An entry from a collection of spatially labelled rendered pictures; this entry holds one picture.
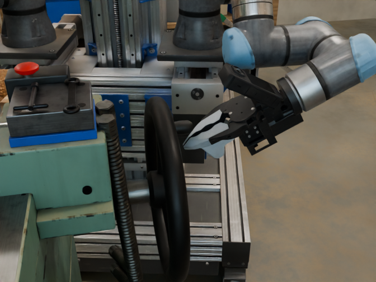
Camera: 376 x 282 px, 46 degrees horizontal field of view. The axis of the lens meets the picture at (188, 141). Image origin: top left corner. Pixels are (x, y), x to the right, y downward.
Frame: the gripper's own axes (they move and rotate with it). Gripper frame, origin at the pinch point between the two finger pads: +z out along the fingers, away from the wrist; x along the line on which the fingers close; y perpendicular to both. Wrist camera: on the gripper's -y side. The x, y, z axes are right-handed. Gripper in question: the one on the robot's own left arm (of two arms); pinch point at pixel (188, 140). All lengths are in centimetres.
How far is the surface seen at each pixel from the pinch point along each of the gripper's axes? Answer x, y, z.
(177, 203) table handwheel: -23.3, -9.4, 1.6
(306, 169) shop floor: 90, 116, -25
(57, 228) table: -22.4, -14.4, 15.9
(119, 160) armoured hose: -16.2, -14.5, 6.3
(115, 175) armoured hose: -16.7, -13.0, 7.9
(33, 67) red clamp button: -9.5, -28.8, 9.3
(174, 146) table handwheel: -17.7, -13.3, -1.3
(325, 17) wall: 323, 187, -124
